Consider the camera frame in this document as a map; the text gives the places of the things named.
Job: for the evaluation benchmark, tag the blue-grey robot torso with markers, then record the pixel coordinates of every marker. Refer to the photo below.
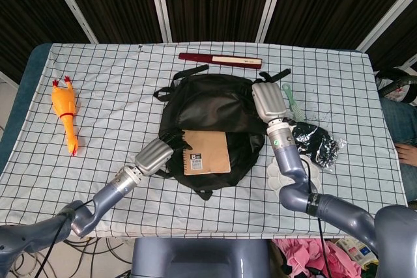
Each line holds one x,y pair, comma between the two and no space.
195,258

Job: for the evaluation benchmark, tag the printed cardboard package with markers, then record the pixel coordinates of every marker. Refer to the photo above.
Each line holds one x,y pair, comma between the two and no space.
355,252

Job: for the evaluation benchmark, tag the light green plastic comb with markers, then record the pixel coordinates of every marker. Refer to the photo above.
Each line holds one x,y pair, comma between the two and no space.
293,105

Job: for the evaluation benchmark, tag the seated person in jeans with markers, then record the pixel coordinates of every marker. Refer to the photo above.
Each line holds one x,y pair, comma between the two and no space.
397,121

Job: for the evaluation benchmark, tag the black socks in plastic bag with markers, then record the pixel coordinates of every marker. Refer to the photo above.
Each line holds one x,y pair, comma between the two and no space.
319,147

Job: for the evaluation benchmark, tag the orange rubber chicken toy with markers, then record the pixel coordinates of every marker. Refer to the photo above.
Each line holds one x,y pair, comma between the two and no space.
63,105

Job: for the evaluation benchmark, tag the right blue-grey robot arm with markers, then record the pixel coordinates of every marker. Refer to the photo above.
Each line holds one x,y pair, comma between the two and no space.
290,161

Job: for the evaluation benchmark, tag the black backpack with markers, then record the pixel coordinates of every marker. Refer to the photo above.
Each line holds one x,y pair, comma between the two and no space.
211,102

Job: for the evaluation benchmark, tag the dark red folding fan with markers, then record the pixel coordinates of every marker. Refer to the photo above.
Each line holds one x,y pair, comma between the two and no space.
198,57

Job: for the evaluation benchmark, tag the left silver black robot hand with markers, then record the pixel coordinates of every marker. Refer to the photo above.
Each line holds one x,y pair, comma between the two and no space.
153,157

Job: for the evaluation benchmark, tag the black curved chair frame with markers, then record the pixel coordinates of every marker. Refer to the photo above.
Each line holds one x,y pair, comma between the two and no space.
408,80

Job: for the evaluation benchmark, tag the white black checked tablecloth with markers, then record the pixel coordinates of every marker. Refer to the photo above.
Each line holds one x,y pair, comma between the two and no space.
114,112

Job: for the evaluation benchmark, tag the white flower paint palette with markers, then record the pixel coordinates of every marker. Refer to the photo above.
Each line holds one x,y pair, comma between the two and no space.
277,177

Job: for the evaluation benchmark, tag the pink cloth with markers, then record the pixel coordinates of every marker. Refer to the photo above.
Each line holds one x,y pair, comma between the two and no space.
312,255

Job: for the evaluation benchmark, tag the brown spiral notebook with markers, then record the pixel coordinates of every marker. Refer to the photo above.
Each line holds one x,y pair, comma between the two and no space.
208,151

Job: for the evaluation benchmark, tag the blue padded table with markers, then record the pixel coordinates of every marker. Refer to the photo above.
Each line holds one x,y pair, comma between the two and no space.
26,89

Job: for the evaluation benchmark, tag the white partition frame post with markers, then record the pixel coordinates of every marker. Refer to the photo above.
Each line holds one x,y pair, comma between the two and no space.
272,1
384,21
159,4
70,1

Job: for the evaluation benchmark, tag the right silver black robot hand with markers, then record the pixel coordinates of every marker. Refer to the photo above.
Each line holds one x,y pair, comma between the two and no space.
270,102

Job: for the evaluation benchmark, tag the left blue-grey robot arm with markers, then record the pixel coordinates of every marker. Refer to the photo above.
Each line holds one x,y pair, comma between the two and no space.
104,193

